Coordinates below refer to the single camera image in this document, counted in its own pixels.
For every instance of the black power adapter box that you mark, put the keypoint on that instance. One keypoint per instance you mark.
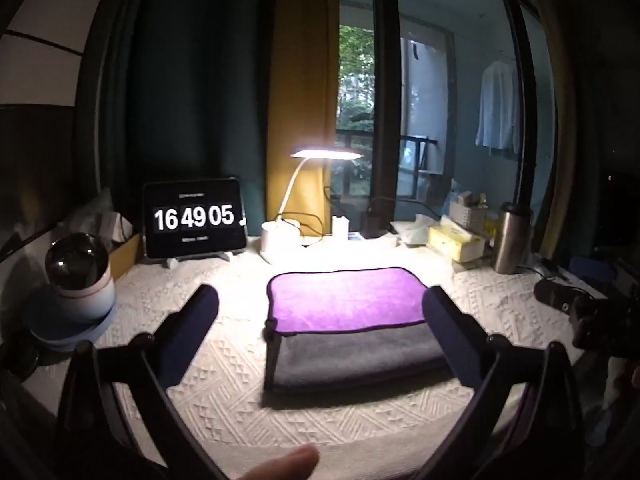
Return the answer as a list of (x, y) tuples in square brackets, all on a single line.
[(374, 222)]

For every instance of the hanging white shirt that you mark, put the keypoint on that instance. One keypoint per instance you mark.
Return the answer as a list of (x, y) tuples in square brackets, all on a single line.
[(497, 105)]

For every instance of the white woven basket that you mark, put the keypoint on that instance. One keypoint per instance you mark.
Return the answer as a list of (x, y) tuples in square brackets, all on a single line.
[(467, 217)]

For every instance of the dark window frame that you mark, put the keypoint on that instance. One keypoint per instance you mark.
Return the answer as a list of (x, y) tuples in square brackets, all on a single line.
[(387, 85)]

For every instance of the round white camera device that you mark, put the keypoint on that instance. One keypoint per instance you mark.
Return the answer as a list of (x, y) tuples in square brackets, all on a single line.
[(77, 272)]

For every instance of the grey towel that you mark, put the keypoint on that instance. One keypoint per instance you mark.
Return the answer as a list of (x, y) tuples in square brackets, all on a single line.
[(355, 357)]

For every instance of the yellow curtain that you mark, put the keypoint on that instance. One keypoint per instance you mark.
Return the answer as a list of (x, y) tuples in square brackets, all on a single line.
[(305, 85)]

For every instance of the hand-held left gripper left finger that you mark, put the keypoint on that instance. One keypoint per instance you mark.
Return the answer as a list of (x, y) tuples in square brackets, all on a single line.
[(187, 332)]

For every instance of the cardboard box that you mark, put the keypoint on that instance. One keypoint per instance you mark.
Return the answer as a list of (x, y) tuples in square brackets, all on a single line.
[(124, 257)]

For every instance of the yellow tissue box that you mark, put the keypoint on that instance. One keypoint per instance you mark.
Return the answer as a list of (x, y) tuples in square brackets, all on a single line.
[(455, 242)]

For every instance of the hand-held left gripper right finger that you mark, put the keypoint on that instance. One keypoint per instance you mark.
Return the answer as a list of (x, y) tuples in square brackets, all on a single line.
[(452, 335)]

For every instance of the white tissue pack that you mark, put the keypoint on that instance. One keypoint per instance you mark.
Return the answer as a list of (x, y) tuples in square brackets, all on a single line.
[(412, 230)]

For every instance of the cream textured table cloth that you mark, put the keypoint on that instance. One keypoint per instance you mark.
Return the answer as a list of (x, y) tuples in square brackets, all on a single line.
[(225, 360)]

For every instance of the purple towel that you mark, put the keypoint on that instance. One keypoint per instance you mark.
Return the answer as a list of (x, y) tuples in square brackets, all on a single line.
[(345, 297)]

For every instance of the stainless steel tumbler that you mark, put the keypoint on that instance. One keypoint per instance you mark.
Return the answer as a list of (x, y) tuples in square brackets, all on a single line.
[(511, 240)]

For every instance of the white desk lamp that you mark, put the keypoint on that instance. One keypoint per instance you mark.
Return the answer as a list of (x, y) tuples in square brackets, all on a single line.
[(280, 240)]

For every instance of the white tablet stand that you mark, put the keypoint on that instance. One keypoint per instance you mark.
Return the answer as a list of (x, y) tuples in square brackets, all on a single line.
[(172, 261)]

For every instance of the dark green curtain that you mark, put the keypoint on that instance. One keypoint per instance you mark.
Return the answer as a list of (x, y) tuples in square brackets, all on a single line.
[(195, 75)]

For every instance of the small white bottle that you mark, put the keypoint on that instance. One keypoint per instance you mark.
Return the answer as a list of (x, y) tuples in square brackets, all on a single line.
[(340, 230)]

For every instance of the balcony railing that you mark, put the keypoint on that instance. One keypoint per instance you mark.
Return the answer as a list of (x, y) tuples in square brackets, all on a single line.
[(417, 147)]

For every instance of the black tablet showing clock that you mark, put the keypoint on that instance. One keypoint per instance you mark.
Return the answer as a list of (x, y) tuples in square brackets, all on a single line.
[(195, 217)]

